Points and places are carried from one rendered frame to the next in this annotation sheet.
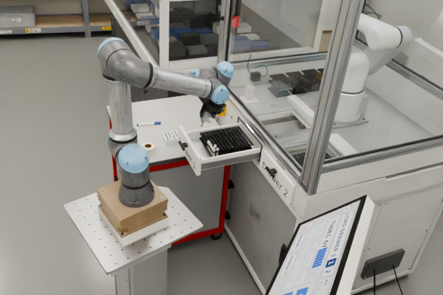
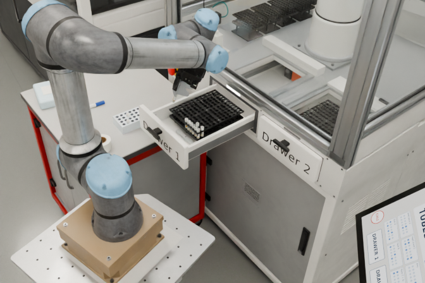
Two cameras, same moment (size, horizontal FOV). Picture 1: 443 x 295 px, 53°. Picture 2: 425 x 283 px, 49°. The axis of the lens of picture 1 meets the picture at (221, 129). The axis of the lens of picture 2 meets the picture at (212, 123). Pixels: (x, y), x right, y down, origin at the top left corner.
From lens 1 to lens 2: 0.59 m
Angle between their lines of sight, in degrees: 13
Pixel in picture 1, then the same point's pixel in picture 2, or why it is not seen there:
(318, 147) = (362, 107)
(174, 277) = not seen: outside the picture
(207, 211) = (184, 199)
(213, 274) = (207, 273)
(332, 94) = (386, 34)
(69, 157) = not seen: outside the picture
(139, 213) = (131, 248)
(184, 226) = (191, 246)
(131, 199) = (116, 231)
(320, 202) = (356, 173)
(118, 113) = (73, 115)
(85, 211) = (45, 259)
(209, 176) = not seen: hidden behind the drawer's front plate
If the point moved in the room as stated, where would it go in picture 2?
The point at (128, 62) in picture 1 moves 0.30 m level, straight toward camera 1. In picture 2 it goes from (87, 38) to (133, 119)
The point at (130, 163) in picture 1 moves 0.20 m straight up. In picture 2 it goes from (108, 186) to (99, 127)
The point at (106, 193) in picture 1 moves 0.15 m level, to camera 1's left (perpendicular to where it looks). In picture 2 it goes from (73, 228) to (19, 237)
